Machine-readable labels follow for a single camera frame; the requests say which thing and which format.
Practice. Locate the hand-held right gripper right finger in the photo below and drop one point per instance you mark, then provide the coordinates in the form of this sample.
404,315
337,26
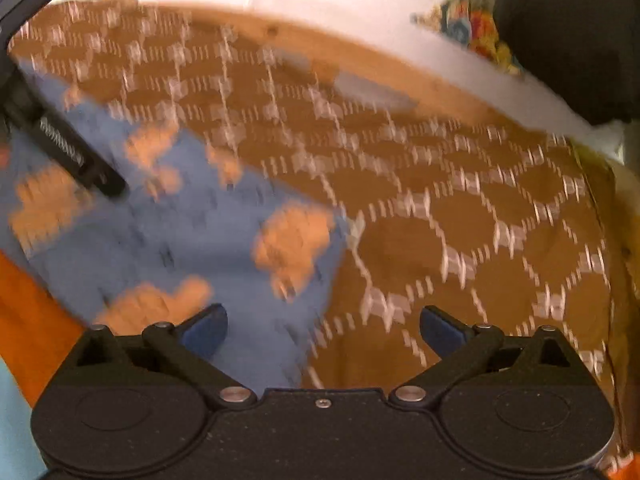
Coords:
440,330

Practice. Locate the blue printed pants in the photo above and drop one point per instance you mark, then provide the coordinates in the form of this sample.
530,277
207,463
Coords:
200,220

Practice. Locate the colourful printed blanket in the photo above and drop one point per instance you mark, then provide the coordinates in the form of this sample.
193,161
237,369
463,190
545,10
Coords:
30,320

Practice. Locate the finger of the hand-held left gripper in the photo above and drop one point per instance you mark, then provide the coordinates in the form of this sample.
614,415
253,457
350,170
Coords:
110,185

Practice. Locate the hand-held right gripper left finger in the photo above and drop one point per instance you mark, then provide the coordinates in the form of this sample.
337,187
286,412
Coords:
205,330

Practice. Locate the brown patterned blanket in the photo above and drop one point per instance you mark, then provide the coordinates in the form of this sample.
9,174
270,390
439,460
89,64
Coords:
425,220

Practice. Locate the colourful landscape wall poster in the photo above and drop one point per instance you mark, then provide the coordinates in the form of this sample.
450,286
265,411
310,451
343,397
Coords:
470,25

